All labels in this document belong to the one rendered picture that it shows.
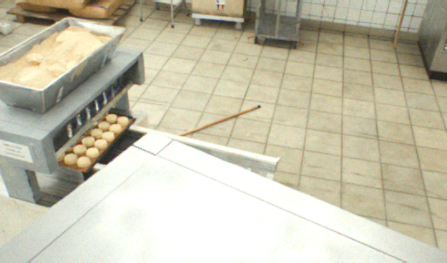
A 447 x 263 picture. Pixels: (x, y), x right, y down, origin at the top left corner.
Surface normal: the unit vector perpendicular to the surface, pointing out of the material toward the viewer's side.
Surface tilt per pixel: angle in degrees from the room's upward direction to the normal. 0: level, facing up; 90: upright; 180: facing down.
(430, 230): 0
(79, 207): 0
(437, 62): 90
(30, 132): 0
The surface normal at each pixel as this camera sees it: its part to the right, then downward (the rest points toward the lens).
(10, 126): 0.07, -0.80
